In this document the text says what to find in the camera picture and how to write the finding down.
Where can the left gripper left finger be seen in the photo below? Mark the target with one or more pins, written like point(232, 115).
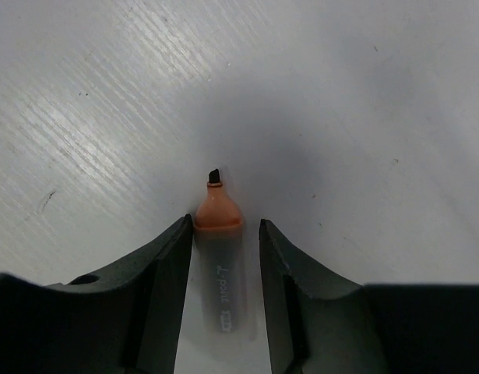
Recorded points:
point(126, 316)

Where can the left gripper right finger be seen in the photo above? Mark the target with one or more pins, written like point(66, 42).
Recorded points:
point(316, 320)

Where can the orange marker pen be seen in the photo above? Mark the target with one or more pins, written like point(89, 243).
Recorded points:
point(218, 236)

